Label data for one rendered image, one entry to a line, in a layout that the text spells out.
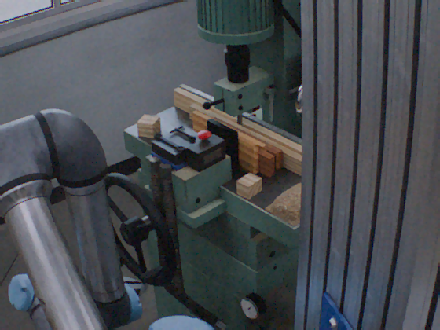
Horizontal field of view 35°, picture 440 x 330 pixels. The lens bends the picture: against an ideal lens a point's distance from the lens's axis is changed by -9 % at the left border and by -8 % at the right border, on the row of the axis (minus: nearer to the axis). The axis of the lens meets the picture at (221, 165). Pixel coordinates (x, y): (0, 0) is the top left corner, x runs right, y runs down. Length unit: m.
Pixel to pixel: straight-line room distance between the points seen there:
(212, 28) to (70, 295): 0.77
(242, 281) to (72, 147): 0.74
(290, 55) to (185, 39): 1.54
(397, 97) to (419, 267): 0.15
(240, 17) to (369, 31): 1.01
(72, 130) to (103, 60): 1.90
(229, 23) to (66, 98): 1.56
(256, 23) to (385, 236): 1.02
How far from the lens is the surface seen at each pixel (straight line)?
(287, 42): 1.74
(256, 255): 1.70
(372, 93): 0.63
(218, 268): 1.85
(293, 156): 1.71
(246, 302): 1.71
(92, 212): 1.28
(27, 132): 1.18
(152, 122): 1.87
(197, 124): 1.87
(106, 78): 3.13
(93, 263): 1.34
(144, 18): 3.12
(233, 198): 1.66
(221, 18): 1.61
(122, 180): 1.64
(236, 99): 1.72
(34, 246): 1.13
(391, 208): 0.64
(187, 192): 1.62
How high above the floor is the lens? 1.84
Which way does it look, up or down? 33 degrees down
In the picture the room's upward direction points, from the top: 3 degrees counter-clockwise
